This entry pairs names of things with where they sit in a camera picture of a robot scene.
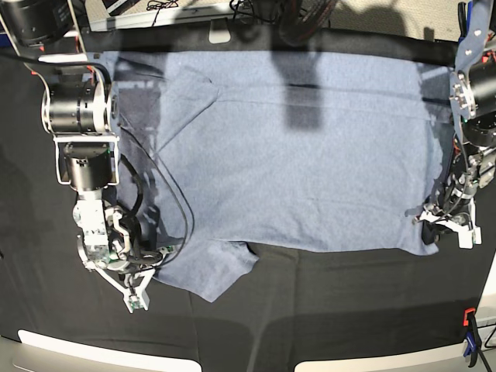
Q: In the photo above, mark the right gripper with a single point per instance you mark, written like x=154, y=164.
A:
x=145, y=253

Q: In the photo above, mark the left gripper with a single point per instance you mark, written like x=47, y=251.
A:
x=435, y=226

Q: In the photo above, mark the blue-grey t-shirt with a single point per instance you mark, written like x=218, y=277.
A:
x=321, y=152

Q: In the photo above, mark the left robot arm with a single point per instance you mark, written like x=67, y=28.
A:
x=452, y=208

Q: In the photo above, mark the orange blue clamp near right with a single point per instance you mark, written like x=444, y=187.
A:
x=472, y=337

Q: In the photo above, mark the black table cloth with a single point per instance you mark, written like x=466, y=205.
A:
x=293, y=306

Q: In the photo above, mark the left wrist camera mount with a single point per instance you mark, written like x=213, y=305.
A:
x=476, y=235

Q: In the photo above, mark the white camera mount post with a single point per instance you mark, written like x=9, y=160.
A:
x=219, y=32

